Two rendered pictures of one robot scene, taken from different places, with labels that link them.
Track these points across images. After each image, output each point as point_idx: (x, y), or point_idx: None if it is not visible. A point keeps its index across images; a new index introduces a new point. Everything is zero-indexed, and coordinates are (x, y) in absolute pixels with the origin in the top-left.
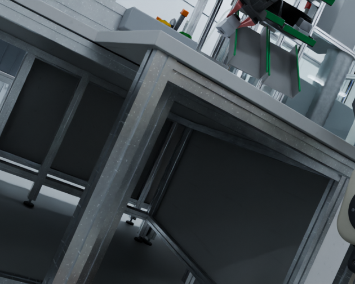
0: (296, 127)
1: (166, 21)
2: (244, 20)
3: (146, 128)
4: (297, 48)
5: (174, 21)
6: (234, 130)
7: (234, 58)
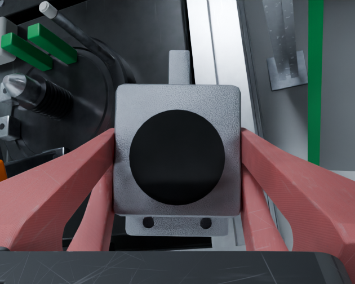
0: None
1: (9, 45)
2: (257, 174)
3: None
4: None
5: (18, 97)
6: None
7: (351, 118)
